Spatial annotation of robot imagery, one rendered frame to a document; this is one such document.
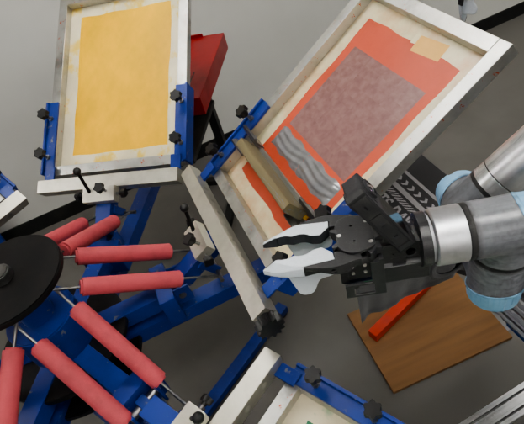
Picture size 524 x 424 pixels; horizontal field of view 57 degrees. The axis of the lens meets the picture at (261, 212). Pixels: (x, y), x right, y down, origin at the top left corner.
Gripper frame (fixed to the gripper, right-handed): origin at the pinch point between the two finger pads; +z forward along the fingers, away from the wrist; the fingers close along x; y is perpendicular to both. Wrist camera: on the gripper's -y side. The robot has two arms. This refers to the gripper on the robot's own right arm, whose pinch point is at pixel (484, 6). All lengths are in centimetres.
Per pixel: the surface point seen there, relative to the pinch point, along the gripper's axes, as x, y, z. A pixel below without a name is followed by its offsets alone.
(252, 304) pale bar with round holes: -98, 31, 5
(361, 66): -35.1, -8.6, -2.9
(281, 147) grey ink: -67, -11, 5
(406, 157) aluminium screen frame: -47, 29, -3
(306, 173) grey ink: -66, 5, 5
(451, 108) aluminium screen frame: -32.6, 29.0, -7.2
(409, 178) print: -38, -3, 45
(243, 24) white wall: -32, -200, 59
